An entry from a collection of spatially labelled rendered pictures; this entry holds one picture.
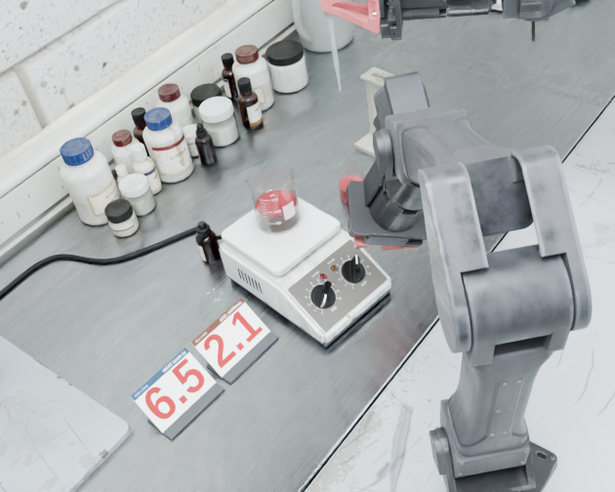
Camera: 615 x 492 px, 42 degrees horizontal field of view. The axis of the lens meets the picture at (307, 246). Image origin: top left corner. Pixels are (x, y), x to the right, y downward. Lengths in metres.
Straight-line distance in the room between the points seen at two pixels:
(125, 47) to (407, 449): 0.83
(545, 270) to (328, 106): 0.93
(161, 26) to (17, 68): 0.29
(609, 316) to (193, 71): 0.83
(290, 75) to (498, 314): 0.98
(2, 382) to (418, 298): 0.55
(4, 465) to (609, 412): 0.70
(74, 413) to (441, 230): 0.63
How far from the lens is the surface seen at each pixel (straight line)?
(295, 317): 1.03
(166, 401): 1.00
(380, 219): 0.88
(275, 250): 1.03
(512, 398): 0.65
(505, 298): 0.53
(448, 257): 0.52
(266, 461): 0.94
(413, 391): 0.97
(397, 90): 0.83
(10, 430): 1.07
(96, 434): 1.01
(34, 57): 1.32
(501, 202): 0.57
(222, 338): 1.03
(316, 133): 1.36
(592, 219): 1.18
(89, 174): 1.24
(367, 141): 1.32
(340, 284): 1.03
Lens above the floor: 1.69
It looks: 43 degrees down
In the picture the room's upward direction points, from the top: 11 degrees counter-clockwise
